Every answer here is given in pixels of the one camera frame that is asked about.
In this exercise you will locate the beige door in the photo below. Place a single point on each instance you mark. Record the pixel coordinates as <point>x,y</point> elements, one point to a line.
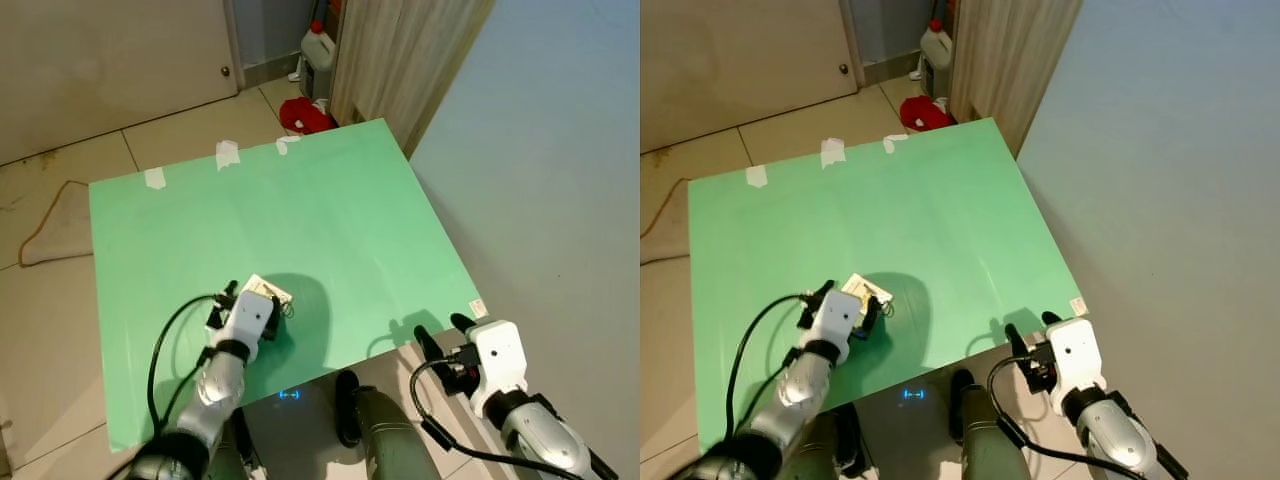
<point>740,65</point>
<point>110,70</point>

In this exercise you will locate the white tape piece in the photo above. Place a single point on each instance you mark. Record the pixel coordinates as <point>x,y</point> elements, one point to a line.
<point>832,151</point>
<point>757,176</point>
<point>288,144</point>
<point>155,178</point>
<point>227,154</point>
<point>895,143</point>

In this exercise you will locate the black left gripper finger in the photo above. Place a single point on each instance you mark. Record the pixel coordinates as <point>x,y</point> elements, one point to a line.
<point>873,308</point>
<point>823,289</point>
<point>229,290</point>
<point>277,308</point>

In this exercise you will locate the keys with cream tag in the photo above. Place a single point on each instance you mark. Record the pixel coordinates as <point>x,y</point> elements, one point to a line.
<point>866,286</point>
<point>262,287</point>

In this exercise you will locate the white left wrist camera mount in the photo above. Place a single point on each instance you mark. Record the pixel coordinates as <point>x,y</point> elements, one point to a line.
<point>250,318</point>
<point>838,316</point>

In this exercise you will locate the grey robot right leg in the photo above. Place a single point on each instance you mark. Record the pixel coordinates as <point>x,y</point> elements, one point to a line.
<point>990,440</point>
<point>390,435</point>

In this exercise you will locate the beige floor cloth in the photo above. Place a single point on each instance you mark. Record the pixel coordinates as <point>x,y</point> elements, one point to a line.
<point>662,230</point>
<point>65,230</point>

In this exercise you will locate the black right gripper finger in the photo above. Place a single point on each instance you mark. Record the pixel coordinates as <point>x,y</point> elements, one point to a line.
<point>462,322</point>
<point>1017,342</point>
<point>1051,318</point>
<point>430,348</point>

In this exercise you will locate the small white corner label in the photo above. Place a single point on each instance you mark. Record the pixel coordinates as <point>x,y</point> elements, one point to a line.
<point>1077,305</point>
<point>478,307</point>

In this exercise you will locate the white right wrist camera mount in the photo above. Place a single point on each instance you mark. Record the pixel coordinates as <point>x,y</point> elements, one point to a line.
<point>1072,362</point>
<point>498,365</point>

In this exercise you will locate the green table sheet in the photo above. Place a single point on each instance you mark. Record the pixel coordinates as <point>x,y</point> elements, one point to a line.
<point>330,230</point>
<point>930,230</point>

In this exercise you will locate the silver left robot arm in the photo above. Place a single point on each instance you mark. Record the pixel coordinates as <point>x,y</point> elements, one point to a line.
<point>215,385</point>
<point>795,385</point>

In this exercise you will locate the grey robot leg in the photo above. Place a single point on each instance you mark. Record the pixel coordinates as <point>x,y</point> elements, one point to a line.
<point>390,435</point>
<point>835,445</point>
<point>238,450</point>
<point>990,440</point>

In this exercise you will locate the red plastic dustpan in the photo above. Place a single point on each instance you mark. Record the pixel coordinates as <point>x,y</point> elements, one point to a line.
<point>305,116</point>
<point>925,112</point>

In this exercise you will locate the light wooden panel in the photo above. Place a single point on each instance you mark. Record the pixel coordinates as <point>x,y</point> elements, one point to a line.
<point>400,60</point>
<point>1010,60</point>

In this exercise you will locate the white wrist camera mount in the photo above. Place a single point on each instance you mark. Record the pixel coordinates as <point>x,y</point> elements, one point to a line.
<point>250,318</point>
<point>498,365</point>
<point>838,316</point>
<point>1072,362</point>

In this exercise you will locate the grey robot left leg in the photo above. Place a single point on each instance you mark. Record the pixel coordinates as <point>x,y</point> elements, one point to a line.
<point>238,450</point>
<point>835,445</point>

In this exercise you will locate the white jug with red cap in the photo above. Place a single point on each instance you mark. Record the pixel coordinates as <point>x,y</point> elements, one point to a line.
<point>936,52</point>
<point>318,55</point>

